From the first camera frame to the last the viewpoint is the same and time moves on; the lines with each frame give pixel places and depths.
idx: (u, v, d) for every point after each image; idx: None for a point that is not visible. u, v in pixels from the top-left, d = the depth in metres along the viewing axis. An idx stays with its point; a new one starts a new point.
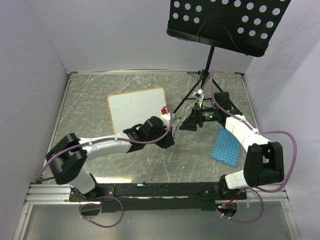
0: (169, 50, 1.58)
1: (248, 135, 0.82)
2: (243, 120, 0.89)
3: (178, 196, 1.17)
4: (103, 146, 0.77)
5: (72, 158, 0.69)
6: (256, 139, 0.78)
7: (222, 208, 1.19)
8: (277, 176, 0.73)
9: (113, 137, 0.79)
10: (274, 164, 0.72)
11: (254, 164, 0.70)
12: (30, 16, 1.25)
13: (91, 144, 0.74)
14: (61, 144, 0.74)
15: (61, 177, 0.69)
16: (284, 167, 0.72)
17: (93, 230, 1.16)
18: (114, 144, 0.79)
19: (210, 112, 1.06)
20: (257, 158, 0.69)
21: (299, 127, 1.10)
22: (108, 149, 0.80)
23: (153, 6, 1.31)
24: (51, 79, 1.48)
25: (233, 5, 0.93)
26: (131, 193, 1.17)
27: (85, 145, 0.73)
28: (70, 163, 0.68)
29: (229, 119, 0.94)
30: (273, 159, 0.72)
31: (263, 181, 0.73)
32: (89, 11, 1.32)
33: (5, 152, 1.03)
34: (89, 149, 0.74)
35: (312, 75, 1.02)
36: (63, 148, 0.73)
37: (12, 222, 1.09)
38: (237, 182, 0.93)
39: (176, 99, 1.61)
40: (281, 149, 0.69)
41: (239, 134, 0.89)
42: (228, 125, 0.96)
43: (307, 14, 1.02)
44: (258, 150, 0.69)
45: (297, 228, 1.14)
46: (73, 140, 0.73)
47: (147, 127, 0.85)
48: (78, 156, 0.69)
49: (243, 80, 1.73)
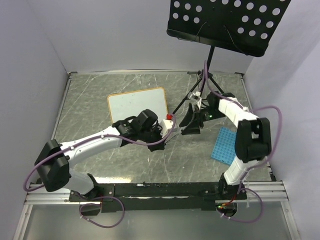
0: (169, 50, 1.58)
1: (238, 112, 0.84)
2: (235, 101, 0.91)
3: (178, 196, 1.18)
4: (88, 147, 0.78)
5: (55, 166, 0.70)
6: (246, 114, 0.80)
7: (222, 208, 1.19)
8: (266, 150, 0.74)
9: (99, 135, 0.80)
10: (262, 138, 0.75)
11: (243, 137, 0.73)
12: (30, 16, 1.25)
13: (73, 149, 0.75)
14: (44, 152, 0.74)
15: (51, 185, 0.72)
16: (271, 140, 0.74)
17: (93, 230, 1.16)
18: (100, 142, 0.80)
19: (210, 112, 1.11)
20: (246, 132, 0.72)
21: (299, 127, 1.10)
22: (95, 148, 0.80)
23: (153, 6, 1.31)
24: (50, 79, 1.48)
25: (233, 5, 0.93)
26: (131, 193, 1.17)
27: (67, 151, 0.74)
28: (54, 172, 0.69)
29: (222, 101, 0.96)
30: (261, 133, 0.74)
31: (252, 155, 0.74)
32: (90, 11, 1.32)
33: (5, 152, 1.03)
34: (72, 154, 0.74)
35: (312, 75, 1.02)
36: (46, 155, 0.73)
37: (12, 222, 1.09)
38: (234, 171, 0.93)
39: (176, 99, 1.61)
40: (268, 123, 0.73)
41: (230, 114, 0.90)
42: (221, 108, 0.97)
43: (307, 14, 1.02)
44: (247, 124, 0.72)
45: (297, 228, 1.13)
46: (54, 146, 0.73)
47: (141, 118, 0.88)
48: (60, 164, 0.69)
49: (243, 80, 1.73)
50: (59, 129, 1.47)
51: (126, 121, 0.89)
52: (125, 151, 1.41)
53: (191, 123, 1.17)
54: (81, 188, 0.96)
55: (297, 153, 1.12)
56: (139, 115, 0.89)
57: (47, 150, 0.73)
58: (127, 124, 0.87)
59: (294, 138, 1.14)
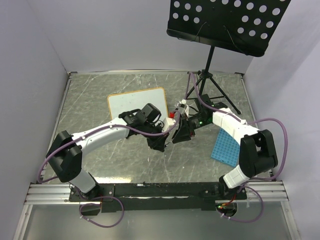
0: (169, 50, 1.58)
1: (237, 127, 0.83)
2: (230, 113, 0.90)
3: (178, 196, 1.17)
4: (99, 137, 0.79)
5: (68, 155, 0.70)
6: (246, 129, 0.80)
7: (222, 208, 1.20)
8: (272, 162, 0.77)
9: (108, 125, 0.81)
10: (266, 151, 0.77)
11: (249, 156, 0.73)
12: (30, 15, 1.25)
13: (84, 139, 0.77)
14: (55, 144, 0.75)
15: (64, 175, 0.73)
16: (275, 152, 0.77)
17: (93, 230, 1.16)
18: (109, 132, 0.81)
19: (199, 117, 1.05)
20: (252, 149, 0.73)
21: (298, 127, 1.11)
22: (105, 137, 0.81)
23: (153, 6, 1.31)
24: (51, 79, 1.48)
25: (233, 5, 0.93)
26: (131, 193, 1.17)
27: (78, 141, 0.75)
28: (69, 161, 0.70)
29: (215, 113, 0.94)
30: (264, 146, 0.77)
31: (260, 170, 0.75)
32: (90, 11, 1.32)
33: (4, 152, 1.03)
34: (84, 144, 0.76)
35: (312, 75, 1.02)
36: (59, 146, 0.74)
37: (12, 222, 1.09)
38: (237, 178, 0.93)
39: (176, 99, 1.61)
40: (270, 135, 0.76)
41: (227, 127, 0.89)
42: (216, 120, 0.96)
43: (307, 14, 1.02)
44: (251, 141, 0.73)
45: (297, 228, 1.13)
46: (65, 138, 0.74)
47: (146, 111, 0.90)
48: (73, 153, 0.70)
49: (243, 80, 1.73)
50: (59, 129, 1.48)
51: (131, 111, 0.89)
52: (125, 151, 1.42)
53: (179, 131, 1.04)
54: (81, 187, 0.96)
55: (297, 153, 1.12)
56: (144, 107, 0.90)
57: (59, 140, 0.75)
58: (132, 115, 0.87)
59: (294, 139, 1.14)
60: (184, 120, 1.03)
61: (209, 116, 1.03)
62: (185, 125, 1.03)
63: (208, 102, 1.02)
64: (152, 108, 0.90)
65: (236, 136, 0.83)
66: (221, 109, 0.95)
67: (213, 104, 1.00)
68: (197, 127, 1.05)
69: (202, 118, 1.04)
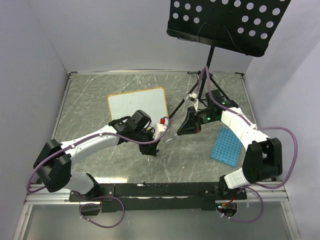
0: (169, 50, 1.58)
1: (246, 131, 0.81)
2: (240, 115, 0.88)
3: (178, 196, 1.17)
4: (88, 145, 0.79)
5: (56, 164, 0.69)
6: (255, 135, 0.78)
7: (222, 208, 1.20)
8: (276, 172, 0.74)
9: (98, 134, 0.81)
10: (273, 160, 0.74)
11: (254, 162, 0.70)
12: (30, 16, 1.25)
13: (74, 147, 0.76)
14: (44, 152, 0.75)
15: (53, 184, 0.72)
16: (282, 162, 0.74)
17: (92, 230, 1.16)
18: (99, 140, 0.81)
19: (207, 113, 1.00)
20: (258, 157, 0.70)
21: (298, 128, 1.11)
22: (94, 146, 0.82)
23: (154, 6, 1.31)
24: (51, 79, 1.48)
25: (233, 6, 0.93)
26: (131, 193, 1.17)
27: (68, 149, 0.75)
28: (57, 170, 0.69)
29: (225, 113, 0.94)
30: (272, 154, 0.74)
31: (263, 178, 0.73)
32: (90, 12, 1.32)
33: (5, 152, 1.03)
34: (73, 152, 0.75)
35: (312, 76, 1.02)
36: (48, 155, 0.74)
37: (12, 223, 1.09)
38: (238, 181, 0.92)
39: (176, 99, 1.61)
40: (280, 145, 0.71)
41: (235, 129, 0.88)
42: (225, 119, 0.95)
43: (307, 15, 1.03)
44: (258, 149, 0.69)
45: (297, 228, 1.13)
46: (54, 146, 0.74)
47: (136, 118, 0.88)
48: (62, 162, 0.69)
49: (243, 80, 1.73)
50: (59, 129, 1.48)
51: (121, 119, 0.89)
52: (125, 151, 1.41)
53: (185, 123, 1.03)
54: (81, 187, 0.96)
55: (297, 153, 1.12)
56: (134, 114, 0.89)
57: (47, 148, 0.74)
58: (122, 123, 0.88)
59: None
60: (191, 113, 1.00)
61: (218, 113, 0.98)
62: (192, 119, 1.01)
63: (219, 98, 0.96)
64: (142, 115, 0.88)
65: (244, 140, 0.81)
66: (230, 108, 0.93)
67: (224, 101, 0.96)
68: (204, 122, 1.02)
69: (211, 115, 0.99)
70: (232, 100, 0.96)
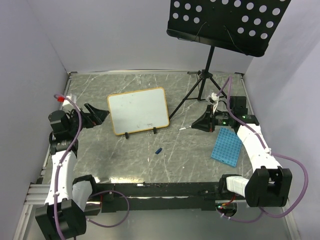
0: (169, 50, 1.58)
1: (258, 153, 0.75)
2: (258, 134, 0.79)
3: (178, 196, 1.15)
4: (65, 178, 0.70)
5: (67, 213, 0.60)
6: (266, 161, 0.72)
7: (222, 208, 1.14)
8: (277, 201, 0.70)
9: (58, 166, 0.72)
10: (278, 189, 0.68)
11: (256, 187, 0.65)
12: (29, 16, 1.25)
13: (59, 192, 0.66)
14: (42, 224, 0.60)
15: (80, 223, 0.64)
16: (286, 193, 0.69)
17: (92, 230, 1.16)
18: (64, 168, 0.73)
19: (224, 117, 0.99)
20: (263, 183, 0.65)
21: (299, 127, 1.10)
22: (68, 174, 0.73)
23: (154, 6, 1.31)
24: (50, 79, 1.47)
25: (233, 6, 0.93)
26: (131, 193, 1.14)
27: (58, 198, 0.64)
28: (70, 213, 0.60)
29: (241, 128, 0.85)
30: (279, 183, 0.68)
31: (263, 203, 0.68)
32: (89, 11, 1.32)
33: (4, 152, 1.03)
34: (65, 192, 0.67)
35: (312, 75, 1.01)
36: (49, 222, 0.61)
37: (11, 223, 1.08)
38: (237, 189, 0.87)
39: (176, 99, 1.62)
40: (290, 177, 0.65)
41: (249, 148, 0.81)
42: (240, 134, 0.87)
43: (307, 15, 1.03)
44: (266, 174, 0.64)
45: (297, 228, 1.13)
46: (46, 211, 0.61)
47: (58, 126, 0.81)
48: (68, 205, 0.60)
49: (243, 80, 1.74)
50: None
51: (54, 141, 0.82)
52: (125, 151, 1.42)
53: (201, 119, 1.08)
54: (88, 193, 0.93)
55: (297, 153, 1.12)
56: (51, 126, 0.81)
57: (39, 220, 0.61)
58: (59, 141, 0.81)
59: (294, 139, 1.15)
60: (208, 114, 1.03)
61: (234, 126, 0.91)
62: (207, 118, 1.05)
63: (242, 108, 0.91)
64: (59, 119, 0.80)
65: (253, 162, 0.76)
66: (249, 124, 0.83)
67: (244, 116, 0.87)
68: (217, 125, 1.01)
69: (227, 119, 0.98)
70: (255, 116, 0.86)
